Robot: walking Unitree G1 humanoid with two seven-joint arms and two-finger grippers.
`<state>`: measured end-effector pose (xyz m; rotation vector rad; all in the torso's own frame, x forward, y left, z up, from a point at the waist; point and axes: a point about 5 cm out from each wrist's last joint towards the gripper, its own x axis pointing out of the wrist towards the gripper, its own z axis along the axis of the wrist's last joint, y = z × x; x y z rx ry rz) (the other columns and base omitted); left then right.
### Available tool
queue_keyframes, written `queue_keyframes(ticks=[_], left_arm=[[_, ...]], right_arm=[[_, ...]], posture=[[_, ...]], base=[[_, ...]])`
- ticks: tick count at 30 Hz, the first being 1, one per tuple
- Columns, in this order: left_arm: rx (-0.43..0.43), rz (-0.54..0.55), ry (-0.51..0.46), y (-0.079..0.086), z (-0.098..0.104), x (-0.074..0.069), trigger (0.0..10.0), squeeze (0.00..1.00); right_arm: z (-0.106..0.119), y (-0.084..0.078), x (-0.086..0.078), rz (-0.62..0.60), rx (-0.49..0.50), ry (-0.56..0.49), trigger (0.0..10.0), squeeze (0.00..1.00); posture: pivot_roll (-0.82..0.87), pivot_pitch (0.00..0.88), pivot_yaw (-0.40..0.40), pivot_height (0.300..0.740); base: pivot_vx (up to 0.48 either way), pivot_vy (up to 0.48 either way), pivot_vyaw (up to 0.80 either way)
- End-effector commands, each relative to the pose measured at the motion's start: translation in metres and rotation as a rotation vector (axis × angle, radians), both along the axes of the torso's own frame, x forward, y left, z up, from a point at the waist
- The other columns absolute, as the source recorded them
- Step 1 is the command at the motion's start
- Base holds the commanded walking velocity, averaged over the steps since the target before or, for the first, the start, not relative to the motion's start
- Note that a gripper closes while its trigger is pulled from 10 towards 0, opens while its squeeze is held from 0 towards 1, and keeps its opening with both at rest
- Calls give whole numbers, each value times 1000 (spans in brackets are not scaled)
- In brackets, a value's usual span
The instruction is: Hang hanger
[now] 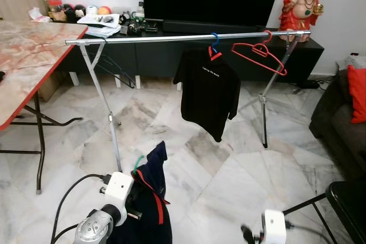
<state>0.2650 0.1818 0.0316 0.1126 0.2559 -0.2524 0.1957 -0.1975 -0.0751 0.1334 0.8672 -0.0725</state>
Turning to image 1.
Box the navy shirt with red trim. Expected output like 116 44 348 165
109 140 173 244

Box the green plastic hanger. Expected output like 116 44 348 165
133 154 145 173

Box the red plastic hanger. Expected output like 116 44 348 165
232 30 288 77

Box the blue plastic hanger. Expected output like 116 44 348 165
209 31 222 56

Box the black metal stool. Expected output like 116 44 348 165
283 181 366 244

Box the black t-shirt small white print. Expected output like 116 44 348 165
173 47 242 143

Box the dark brown sofa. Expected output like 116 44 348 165
309 67 366 176

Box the black television console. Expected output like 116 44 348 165
57 21 325 87

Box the red cushion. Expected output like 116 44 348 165
347 64 366 125

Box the silver metal clothes rack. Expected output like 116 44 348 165
65 30 312 173

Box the marble pattern folding table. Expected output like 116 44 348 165
0 20 89 194

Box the stack of white papers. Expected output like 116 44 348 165
77 13 124 39

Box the small clear bottle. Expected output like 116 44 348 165
136 1 145 21

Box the black soundbar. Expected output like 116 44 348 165
163 20 266 34

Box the black plush toy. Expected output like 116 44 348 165
63 4 86 23

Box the red lid snack jar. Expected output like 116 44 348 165
47 0 65 22

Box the pink white tissue pack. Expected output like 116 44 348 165
29 7 52 23

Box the red laughing Buddha statue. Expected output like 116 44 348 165
279 0 325 43

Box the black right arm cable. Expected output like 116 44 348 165
285 221 338 244

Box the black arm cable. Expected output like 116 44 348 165
285 221 338 244
51 174 112 244

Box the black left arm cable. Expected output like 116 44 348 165
51 174 112 244

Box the black wire hanger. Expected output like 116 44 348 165
103 55 137 89

